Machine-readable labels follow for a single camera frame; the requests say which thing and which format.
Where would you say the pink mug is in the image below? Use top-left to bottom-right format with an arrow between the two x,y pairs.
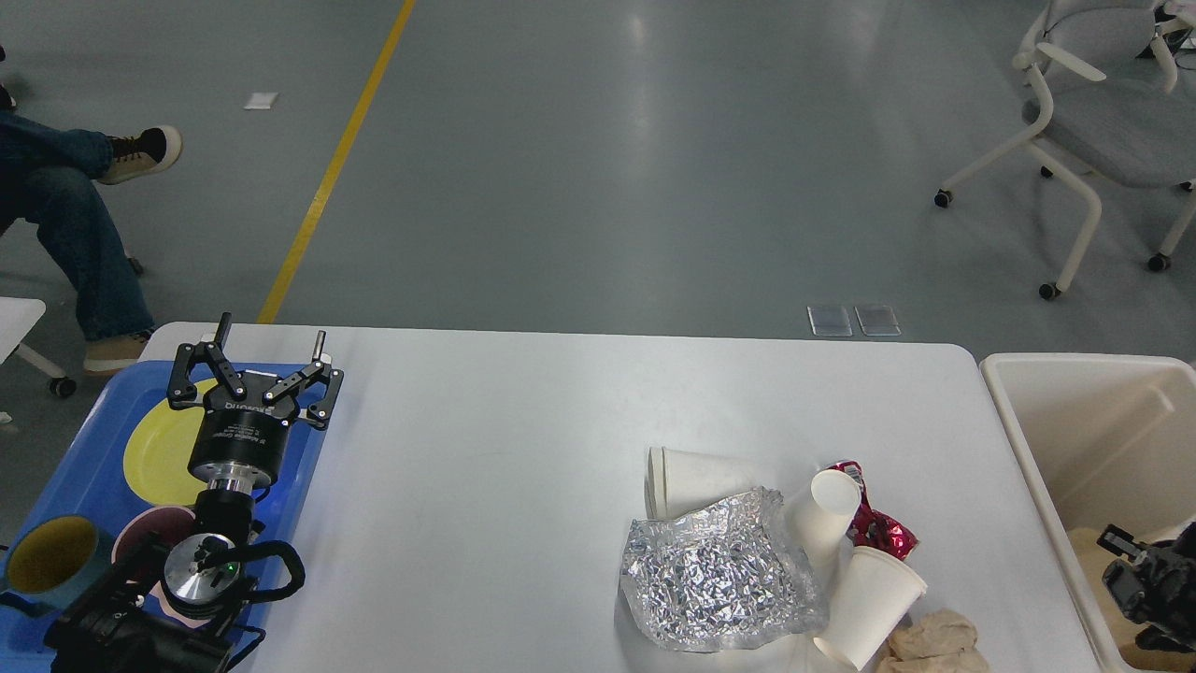
110,506 -> 209,629

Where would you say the lying white paper cup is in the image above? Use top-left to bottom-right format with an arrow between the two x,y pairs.
645,447 -> 763,520

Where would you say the crushed red can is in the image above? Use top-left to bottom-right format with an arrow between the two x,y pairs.
826,460 -> 921,561

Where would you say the seated person in jeans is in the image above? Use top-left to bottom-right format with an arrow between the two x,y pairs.
1,88 -> 184,378

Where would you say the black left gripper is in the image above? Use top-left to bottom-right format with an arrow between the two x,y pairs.
165,312 -> 344,492

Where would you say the crumpled aluminium foil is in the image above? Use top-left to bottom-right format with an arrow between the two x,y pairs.
620,487 -> 830,654

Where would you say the upright white paper cup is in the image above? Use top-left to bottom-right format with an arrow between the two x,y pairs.
785,469 -> 861,567

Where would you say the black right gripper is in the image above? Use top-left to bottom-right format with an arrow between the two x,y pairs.
1097,524 -> 1195,651

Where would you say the crumpled brown paper front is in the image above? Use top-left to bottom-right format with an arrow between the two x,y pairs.
875,608 -> 991,672

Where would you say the white table edge left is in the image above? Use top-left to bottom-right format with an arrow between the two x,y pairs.
0,296 -> 45,365

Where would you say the white chair leg left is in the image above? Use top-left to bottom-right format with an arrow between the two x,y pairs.
13,342 -> 78,399

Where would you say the yellow plastic plate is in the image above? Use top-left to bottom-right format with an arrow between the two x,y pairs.
123,397 -> 255,506

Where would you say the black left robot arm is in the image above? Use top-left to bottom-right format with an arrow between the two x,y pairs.
44,314 -> 344,672

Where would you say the white plastic bin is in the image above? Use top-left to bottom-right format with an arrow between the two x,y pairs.
981,353 -> 1195,672

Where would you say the teal mug yellow inside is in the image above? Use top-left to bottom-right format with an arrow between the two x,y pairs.
1,515 -> 115,618

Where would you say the front white paper cup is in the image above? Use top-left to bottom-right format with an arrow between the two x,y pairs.
813,546 -> 928,669

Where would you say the grey office chair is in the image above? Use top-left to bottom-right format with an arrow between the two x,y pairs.
933,1 -> 1195,301

